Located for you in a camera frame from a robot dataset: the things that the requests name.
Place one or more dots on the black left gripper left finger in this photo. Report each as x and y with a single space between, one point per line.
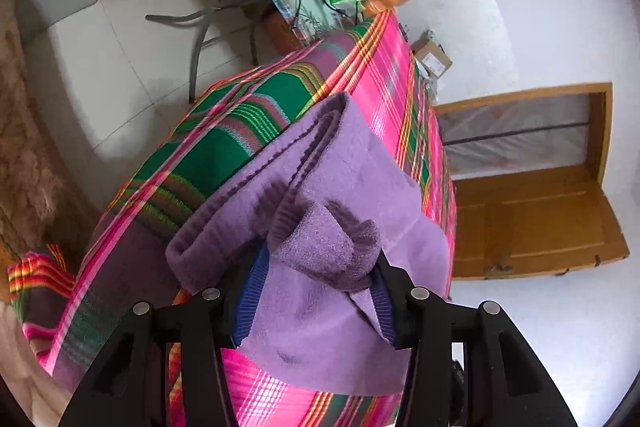
162 362

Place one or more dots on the grey plastic door curtain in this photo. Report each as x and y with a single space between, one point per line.
518 136

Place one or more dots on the purple knit sweater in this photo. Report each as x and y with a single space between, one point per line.
324 199

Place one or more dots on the brown cardboard parcel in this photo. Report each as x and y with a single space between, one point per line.
431 55

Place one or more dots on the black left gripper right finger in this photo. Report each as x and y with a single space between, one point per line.
468 366

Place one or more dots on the wooden door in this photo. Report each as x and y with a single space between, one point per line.
549 221

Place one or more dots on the pink green plaid tablecloth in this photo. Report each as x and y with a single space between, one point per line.
57 322

